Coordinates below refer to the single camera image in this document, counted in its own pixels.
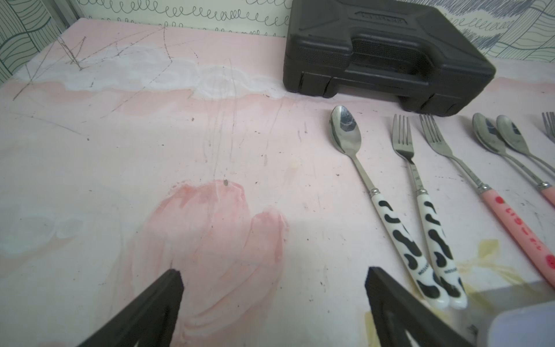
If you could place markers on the pink handle spoon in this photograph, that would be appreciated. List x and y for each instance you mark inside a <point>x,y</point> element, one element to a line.
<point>490,138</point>

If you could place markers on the black plastic tool case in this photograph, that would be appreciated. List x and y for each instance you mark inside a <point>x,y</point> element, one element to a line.
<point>411,51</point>

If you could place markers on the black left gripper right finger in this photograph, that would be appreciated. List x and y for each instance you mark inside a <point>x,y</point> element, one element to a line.
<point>398,315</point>

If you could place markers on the cow pattern handle spoon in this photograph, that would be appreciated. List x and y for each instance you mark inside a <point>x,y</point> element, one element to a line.
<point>347,139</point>

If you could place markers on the cow pattern handle fork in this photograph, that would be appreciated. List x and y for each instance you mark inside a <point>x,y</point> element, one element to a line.
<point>442,259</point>

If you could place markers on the white floral handle fork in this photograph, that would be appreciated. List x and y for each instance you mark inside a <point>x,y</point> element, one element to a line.
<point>549,124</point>

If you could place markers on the white floral handle spoon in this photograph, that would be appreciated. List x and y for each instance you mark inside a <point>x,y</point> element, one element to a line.
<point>512,136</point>

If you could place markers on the lavender placemat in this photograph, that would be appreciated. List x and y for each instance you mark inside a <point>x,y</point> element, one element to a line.
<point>519,315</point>

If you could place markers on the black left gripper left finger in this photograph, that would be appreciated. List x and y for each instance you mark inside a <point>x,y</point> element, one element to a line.
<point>149,320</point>

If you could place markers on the pink handle fork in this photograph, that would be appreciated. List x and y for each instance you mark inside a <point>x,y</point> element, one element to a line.
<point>537,252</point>

